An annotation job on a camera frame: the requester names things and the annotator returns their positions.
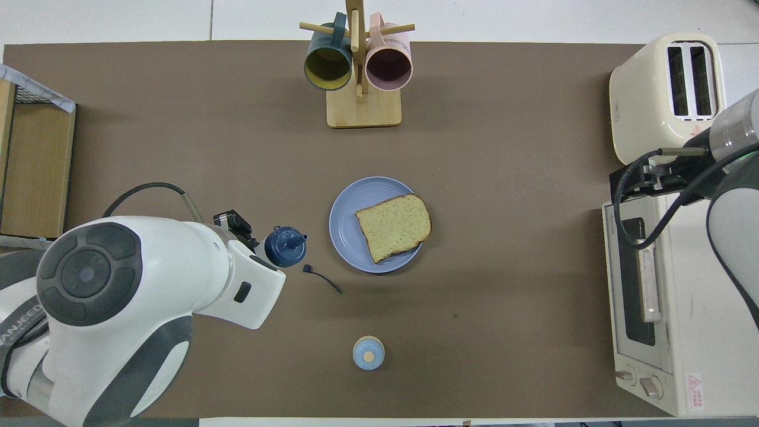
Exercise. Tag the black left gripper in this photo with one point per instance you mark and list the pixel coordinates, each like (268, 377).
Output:
(237, 228)

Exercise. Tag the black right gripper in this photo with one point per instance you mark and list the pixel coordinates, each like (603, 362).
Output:
(685, 172)

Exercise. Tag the translucent squeeze bottle blue cap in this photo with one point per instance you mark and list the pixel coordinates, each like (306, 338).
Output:
(284, 249)

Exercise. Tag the small black spoon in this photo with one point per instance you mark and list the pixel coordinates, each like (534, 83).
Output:
(308, 268)

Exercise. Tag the slice of toast bread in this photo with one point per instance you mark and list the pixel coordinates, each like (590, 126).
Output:
(394, 228)

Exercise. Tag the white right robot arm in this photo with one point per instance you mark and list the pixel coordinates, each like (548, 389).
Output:
(738, 124)

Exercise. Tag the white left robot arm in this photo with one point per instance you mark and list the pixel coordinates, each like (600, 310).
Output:
(118, 332)

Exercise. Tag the periwinkle blue plate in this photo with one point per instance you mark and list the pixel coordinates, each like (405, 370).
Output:
(347, 225)

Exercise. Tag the cream toaster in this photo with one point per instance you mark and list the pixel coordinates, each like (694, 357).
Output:
(643, 89)

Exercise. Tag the white toaster oven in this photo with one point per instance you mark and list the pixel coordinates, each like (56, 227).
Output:
(694, 332)

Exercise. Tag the wooden mug tree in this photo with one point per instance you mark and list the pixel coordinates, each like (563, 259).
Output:
(363, 110)

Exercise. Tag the teal mug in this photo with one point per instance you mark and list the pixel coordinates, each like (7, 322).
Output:
(328, 65)

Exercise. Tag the brown table mat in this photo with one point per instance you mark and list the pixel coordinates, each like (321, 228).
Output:
(474, 296)

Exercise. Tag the white marbled paper sheet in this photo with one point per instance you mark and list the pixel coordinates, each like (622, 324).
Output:
(24, 243)
(35, 89)

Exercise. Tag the pink mug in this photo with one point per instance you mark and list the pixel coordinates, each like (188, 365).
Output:
(388, 68)

